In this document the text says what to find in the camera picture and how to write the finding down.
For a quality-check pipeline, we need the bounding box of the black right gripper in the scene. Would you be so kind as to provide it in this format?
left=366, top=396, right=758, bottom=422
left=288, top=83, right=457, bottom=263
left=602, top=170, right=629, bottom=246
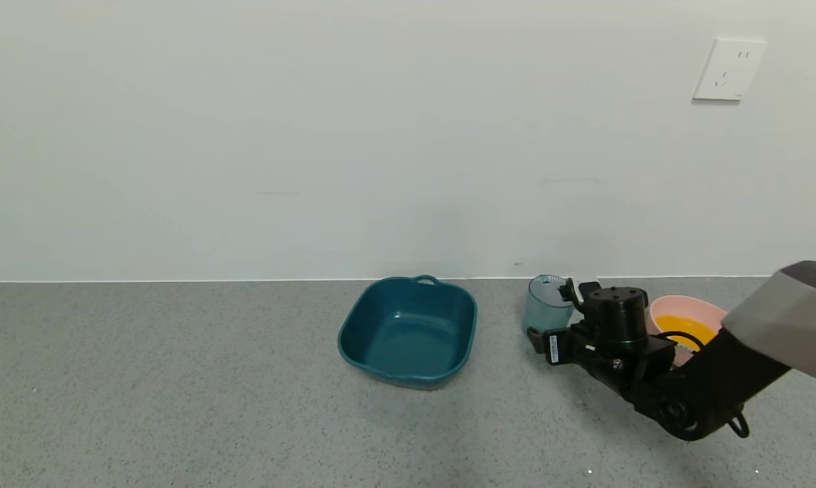
left=527, top=326, right=588, bottom=365

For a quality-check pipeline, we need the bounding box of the clear ribbed green-tinted cup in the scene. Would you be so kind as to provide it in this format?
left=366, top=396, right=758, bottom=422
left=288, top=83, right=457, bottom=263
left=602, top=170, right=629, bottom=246
left=523, top=274, right=575, bottom=335

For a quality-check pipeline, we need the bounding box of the orange juice liquid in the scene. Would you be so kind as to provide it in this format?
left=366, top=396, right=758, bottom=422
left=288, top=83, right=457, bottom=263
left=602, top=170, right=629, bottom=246
left=655, top=314, right=718, bottom=350

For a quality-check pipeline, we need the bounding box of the teal plastic square tray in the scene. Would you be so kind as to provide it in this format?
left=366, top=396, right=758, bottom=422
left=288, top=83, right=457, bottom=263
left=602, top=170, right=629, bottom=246
left=338, top=274, right=478, bottom=391

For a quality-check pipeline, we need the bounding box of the pink ribbed bowl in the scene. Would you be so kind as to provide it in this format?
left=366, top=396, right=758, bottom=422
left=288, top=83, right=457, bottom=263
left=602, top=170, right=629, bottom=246
left=645, top=295, right=728, bottom=367

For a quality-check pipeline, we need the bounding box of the white black wrist camera box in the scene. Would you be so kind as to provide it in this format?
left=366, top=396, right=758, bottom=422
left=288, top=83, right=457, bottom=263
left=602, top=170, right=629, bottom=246
left=558, top=277, right=603, bottom=314

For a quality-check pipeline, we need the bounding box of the white wall socket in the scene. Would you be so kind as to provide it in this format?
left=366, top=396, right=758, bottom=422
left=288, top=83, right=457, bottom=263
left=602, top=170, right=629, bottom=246
left=692, top=38, right=767, bottom=102

